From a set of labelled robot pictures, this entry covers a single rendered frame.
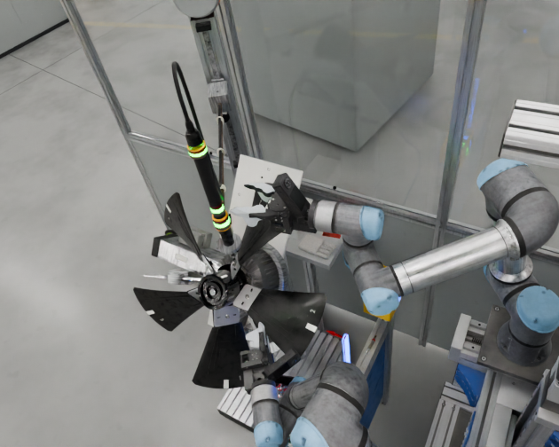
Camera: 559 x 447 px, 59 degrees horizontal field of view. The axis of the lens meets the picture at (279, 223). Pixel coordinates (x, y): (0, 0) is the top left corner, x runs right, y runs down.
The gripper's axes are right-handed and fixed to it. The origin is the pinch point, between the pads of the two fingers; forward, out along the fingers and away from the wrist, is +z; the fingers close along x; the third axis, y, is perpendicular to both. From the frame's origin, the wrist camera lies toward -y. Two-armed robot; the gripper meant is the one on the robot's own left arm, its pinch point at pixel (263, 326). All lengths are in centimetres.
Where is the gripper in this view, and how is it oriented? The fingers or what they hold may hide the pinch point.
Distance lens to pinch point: 155.7
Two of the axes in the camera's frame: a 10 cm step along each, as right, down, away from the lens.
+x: 2.5, 6.4, 7.2
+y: -9.6, 2.6, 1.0
